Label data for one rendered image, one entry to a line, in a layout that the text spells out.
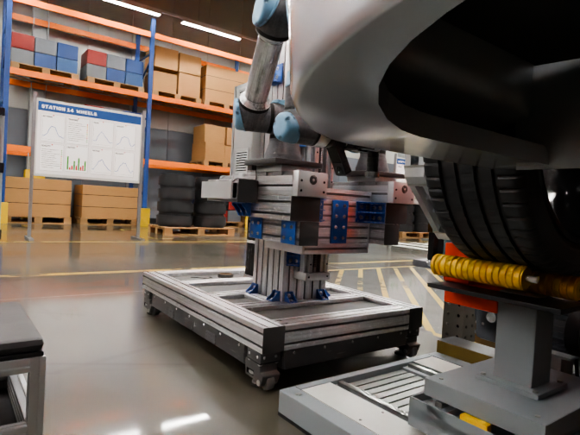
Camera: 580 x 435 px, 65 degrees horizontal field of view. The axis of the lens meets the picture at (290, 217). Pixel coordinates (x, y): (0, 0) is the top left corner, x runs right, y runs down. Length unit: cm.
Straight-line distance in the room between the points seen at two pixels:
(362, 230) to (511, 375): 91
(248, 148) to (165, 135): 1017
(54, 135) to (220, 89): 571
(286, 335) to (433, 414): 60
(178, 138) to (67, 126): 573
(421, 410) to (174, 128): 1155
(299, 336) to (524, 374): 74
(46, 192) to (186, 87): 393
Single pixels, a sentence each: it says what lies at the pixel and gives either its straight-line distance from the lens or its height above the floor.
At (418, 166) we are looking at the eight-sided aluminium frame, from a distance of 117.
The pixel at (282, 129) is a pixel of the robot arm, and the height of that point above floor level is 84.
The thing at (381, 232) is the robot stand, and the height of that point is 56.
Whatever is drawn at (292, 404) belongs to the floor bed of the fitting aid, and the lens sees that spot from 145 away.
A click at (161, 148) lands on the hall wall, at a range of 1224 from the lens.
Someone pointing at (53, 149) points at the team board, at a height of 122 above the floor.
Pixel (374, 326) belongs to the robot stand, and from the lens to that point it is 193.
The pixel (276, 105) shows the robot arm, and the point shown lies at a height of 102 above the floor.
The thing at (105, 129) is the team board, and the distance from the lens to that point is 715.
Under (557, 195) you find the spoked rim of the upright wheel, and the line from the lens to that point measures 151.
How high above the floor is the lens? 65
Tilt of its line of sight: 2 degrees down
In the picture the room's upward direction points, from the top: 3 degrees clockwise
